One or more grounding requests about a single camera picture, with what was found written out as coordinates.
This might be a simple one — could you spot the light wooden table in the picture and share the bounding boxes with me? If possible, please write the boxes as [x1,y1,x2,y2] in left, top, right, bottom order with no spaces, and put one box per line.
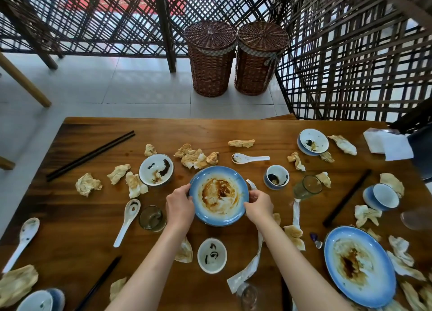
[0,52,52,171]

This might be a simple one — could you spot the person's left forearm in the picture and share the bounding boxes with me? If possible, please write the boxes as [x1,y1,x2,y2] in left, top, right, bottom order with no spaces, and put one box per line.
[104,225,189,311]

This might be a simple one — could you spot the grey blue pillar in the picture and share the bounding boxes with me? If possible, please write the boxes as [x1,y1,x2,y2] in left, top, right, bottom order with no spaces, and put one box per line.
[406,123,432,183]

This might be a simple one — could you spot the brown wicker lidded basket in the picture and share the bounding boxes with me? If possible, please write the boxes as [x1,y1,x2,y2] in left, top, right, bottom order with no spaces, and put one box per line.
[184,20,238,98]
[234,20,290,96]

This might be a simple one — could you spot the person's right hand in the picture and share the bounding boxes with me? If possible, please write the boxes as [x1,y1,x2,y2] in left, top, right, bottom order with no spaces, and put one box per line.
[243,189,275,233]

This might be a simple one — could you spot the person's right forearm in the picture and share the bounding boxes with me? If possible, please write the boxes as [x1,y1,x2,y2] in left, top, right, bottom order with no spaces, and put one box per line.
[258,219,355,311]

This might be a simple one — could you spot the dark wooden lattice screen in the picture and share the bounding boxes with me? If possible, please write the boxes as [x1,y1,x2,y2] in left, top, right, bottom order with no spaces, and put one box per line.
[0,0,291,73]
[275,0,432,124]

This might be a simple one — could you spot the used napkins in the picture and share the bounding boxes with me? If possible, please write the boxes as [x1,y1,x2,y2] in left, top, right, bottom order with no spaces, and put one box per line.
[0,135,432,311]

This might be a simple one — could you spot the dark wooden post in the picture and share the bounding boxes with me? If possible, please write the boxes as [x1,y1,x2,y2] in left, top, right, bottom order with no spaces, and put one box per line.
[390,96,432,134]

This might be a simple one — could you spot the dark wooden table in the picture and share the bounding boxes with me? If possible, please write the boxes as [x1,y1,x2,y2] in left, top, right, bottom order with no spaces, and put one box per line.
[0,116,432,311]

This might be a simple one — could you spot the white paper napkin pack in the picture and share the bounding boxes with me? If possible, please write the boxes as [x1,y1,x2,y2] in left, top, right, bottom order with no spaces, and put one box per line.
[363,127,414,162]

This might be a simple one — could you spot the person's left hand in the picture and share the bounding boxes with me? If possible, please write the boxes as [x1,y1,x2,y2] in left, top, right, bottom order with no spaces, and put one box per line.
[165,183,196,235]

